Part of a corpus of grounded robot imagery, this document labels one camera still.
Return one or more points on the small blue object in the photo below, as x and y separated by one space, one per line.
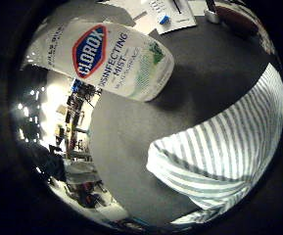
164 19

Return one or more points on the white Clorox spray bottle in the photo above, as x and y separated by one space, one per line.
108 60

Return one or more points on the white grey striped cloth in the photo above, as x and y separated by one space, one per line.
219 153

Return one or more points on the white paper sheet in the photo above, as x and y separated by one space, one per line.
172 14

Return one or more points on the brown bowl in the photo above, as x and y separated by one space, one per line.
236 20

